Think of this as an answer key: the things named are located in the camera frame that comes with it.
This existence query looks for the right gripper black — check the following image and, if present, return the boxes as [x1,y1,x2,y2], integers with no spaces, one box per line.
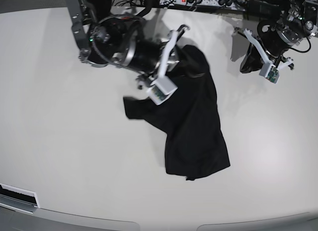
[116,39,167,74]

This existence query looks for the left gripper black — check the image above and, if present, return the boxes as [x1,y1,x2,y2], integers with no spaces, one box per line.
[239,35,288,73]

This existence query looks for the black t-shirt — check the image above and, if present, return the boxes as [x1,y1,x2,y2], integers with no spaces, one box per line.
[123,45,231,180]

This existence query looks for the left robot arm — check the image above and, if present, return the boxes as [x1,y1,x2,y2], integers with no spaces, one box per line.
[236,0,318,80]

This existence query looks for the white power strip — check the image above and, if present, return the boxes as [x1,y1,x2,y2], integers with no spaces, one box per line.
[159,0,245,11]

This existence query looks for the white slotted box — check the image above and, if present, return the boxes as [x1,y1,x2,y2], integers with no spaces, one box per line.
[0,183,41,214]

